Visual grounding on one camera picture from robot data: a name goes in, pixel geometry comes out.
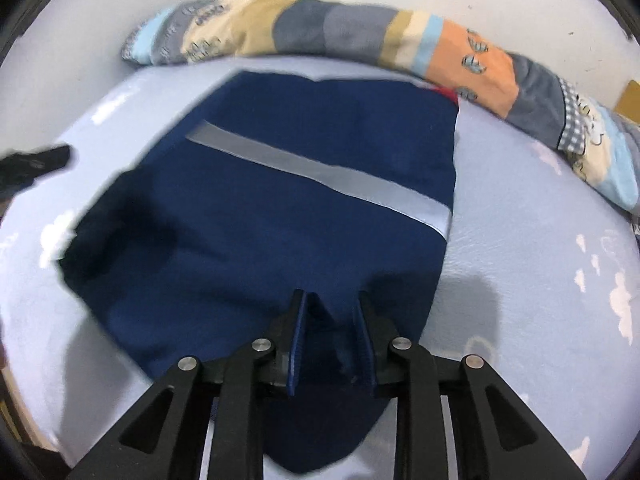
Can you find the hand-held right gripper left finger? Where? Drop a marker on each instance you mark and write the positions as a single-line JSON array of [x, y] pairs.
[[297, 347]]

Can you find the light blue bed sheet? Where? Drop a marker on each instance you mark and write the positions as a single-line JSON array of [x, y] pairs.
[[525, 240]]

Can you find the brown wooden board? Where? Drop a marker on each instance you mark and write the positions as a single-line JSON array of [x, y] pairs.
[[629, 102]]

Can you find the patchwork quilt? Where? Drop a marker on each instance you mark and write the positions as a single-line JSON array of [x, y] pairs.
[[350, 35]]

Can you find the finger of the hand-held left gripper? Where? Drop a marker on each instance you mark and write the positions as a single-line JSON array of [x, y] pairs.
[[50, 159]]

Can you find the navy jacket with red collar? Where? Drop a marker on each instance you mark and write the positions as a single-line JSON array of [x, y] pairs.
[[240, 240]]

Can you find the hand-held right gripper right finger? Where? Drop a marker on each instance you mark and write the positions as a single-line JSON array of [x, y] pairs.
[[364, 355]]

